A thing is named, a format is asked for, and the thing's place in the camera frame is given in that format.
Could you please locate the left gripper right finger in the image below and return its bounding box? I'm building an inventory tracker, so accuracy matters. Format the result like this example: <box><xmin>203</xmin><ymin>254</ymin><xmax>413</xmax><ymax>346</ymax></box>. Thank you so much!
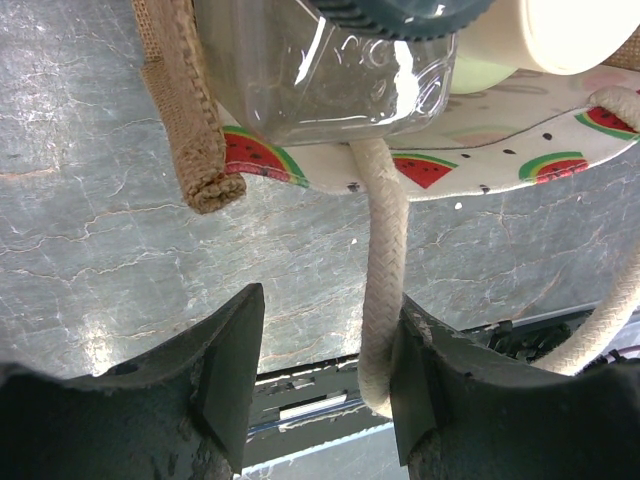
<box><xmin>391</xmin><ymin>299</ymin><xmax>639</xmax><ymax>479</ymax></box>

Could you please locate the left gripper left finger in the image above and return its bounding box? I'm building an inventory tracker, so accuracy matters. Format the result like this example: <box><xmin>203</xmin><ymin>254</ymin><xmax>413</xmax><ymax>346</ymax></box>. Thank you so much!
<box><xmin>1</xmin><ymin>284</ymin><xmax>265</xmax><ymax>479</ymax></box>

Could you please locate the watermelon canvas tote bag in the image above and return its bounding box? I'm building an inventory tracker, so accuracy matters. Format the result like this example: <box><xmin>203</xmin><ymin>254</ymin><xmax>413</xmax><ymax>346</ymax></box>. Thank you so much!
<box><xmin>132</xmin><ymin>1</ymin><xmax>639</xmax><ymax>417</ymax></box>

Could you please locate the clear jar grey lid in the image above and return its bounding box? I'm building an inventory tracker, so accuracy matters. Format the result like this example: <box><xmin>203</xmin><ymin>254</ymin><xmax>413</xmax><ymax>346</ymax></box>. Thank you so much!
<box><xmin>194</xmin><ymin>0</ymin><xmax>489</xmax><ymax>146</ymax></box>

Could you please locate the green bottle cream cap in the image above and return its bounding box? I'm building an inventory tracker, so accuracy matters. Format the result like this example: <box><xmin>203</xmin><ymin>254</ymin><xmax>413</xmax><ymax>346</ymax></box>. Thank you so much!
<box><xmin>451</xmin><ymin>0</ymin><xmax>639</xmax><ymax>94</ymax></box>

